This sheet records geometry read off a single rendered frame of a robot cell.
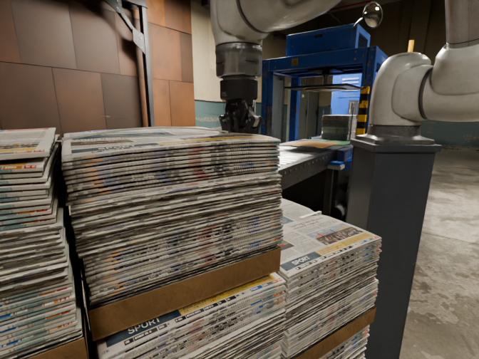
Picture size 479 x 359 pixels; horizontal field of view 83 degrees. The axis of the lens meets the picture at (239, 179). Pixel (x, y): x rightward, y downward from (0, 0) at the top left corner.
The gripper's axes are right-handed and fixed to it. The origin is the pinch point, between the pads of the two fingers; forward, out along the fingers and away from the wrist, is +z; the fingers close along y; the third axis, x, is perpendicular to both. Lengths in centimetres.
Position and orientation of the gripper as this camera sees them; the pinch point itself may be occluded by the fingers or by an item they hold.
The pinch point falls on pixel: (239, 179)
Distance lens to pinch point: 58.7
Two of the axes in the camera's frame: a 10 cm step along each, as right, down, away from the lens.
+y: 5.4, 2.1, -8.2
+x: 8.4, -1.4, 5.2
